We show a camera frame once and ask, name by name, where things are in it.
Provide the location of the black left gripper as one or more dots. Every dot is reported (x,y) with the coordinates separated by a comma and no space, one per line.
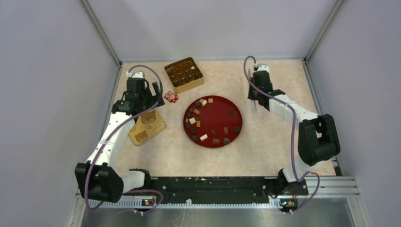
(147,91)

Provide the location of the dark heart chocolate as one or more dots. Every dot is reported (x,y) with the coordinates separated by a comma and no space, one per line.
(237,129)

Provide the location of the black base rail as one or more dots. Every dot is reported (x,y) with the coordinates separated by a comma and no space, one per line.
(220,190)

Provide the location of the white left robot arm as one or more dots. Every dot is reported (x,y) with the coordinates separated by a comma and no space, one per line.
(96,177)

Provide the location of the gold bear tin lid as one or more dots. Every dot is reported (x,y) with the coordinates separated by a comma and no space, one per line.
(146,127)

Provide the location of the gold chocolate box tin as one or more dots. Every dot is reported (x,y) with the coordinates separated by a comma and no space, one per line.
(181,77)

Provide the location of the silver metal tongs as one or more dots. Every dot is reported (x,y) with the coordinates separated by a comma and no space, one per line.
(253,102)

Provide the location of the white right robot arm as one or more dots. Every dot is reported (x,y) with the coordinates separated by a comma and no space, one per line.
(314,137)

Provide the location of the red owl toy block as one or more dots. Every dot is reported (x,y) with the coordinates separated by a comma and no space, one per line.
(171,97)

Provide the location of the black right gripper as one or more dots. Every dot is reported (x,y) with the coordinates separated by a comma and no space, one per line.
(250,95)

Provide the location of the red round tray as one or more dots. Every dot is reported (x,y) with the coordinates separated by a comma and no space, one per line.
(213,116)

